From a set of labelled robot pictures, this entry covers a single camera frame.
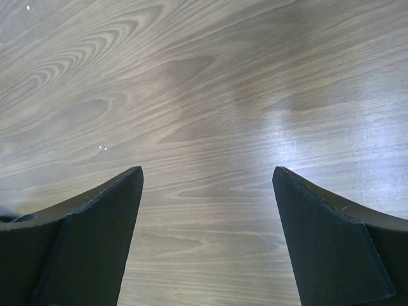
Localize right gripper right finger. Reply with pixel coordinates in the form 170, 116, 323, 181
272, 166, 407, 305

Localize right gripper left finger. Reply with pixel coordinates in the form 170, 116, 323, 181
1, 166, 143, 305

